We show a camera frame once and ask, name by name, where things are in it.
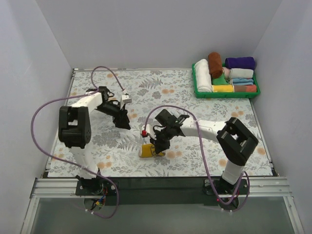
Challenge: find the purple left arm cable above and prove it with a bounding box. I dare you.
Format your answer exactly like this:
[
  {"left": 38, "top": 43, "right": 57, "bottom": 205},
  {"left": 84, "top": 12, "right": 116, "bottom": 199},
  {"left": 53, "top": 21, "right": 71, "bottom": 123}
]
[{"left": 31, "top": 65, "right": 129, "bottom": 219}]

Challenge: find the yellow rolled towel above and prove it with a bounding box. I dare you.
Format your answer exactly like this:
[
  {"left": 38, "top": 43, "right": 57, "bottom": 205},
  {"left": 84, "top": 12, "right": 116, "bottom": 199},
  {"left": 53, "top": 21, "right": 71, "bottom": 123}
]
[{"left": 212, "top": 85, "right": 234, "bottom": 93}]

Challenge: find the grey rolled towel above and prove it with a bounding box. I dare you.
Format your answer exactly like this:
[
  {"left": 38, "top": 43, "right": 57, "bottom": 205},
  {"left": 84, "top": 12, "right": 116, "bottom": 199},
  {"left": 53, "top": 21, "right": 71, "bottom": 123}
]
[{"left": 229, "top": 68, "right": 254, "bottom": 79}]

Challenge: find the floral patterned table mat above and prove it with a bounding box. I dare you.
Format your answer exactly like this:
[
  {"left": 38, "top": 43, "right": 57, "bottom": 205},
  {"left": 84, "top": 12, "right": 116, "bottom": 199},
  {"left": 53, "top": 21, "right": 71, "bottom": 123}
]
[{"left": 47, "top": 69, "right": 273, "bottom": 178}]

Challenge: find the aluminium frame rail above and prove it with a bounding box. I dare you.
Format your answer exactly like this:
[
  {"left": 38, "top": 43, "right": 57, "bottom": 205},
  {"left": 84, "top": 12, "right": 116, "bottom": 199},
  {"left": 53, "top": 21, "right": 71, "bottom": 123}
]
[{"left": 21, "top": 176, "right": 304, "bottom": 234}]

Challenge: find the blue yellow cloth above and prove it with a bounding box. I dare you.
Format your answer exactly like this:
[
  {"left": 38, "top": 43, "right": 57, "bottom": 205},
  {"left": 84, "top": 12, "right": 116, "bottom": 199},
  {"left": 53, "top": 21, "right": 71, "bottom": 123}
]
[{"left": 138, "top": 144, "right": 166, "bottom": 158}]

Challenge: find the red brown rolled towel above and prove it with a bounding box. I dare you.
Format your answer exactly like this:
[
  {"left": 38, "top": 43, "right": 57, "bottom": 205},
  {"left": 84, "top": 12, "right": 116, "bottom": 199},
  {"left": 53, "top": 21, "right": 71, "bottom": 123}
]
[{"left": 233, "top": 84, "right": 257, "bottom": 93}]

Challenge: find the pink rolled towel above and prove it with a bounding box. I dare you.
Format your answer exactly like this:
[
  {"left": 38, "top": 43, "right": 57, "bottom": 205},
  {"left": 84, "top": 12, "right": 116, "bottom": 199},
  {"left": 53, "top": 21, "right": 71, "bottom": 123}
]
[{"left": 222, "top": 67, "right": 231, "bottom": 79}]

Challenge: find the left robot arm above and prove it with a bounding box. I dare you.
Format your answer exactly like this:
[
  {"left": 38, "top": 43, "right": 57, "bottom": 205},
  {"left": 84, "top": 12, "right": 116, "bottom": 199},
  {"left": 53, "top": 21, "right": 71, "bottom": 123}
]
[{"left": 58, "top": 86, "right": 132, "bottom": 195}]

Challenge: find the white rolled towel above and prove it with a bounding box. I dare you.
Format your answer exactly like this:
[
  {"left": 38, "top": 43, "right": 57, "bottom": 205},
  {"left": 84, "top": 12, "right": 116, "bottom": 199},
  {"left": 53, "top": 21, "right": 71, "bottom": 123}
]
[{"left": 194, "top": 59, "right": 213, "bottom": 93}]

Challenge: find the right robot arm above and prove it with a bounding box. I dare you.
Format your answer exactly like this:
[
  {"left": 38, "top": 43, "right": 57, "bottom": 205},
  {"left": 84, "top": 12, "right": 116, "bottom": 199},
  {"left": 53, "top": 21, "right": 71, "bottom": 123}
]
[{"left": 142, "top": 109, "right": 258, "bottom": 192}]

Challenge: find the purple rolled towel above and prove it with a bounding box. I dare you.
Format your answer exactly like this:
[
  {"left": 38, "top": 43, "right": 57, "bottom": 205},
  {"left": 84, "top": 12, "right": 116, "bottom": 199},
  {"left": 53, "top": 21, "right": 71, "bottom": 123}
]
[{"left": 225, "top": 57, "right": 256, "bottom": 70}]

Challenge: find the green plastic tray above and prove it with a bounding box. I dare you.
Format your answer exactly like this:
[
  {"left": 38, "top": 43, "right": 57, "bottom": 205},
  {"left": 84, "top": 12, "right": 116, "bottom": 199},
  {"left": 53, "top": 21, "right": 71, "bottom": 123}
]
[{"left": 192, "top": 63, "right": 261, "bottom": 98}]

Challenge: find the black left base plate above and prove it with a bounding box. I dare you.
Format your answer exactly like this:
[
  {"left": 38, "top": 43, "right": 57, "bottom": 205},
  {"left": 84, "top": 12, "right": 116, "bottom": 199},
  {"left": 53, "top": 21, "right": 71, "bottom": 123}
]
[{"left": 75, "top": 179, "right": 117, "bottom": 196}]

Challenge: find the green rolled towel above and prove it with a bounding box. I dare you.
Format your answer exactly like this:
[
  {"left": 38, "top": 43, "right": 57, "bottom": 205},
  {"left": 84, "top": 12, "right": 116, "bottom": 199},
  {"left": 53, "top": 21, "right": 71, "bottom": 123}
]
[{"left": 212, "top": 74, "right": 229, "bottom": 85}]

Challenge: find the light blue rolled towel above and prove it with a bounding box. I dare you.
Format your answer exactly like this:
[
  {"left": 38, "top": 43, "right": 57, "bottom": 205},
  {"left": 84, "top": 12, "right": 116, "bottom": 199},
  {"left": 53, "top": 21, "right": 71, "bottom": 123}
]
[{"left": 230, "top": 78, "right": 254, "bottom": 85}]

